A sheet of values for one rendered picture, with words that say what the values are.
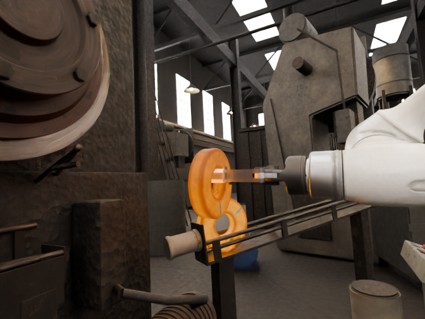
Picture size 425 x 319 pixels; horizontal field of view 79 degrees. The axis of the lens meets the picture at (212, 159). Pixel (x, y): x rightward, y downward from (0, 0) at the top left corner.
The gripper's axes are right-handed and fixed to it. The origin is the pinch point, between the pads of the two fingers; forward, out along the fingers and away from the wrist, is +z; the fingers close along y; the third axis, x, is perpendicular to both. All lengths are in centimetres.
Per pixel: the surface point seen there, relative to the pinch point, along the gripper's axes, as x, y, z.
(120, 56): 41, 10, 40
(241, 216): -12.1, 21.0, 0.9
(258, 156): 34, 380, 101
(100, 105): 16.4, -10.8, 23.9
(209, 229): -14.6, 12.0, 7.0
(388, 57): 336, 805, -155
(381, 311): -34, 27, -34
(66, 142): 6.8, -19.1, 23.3
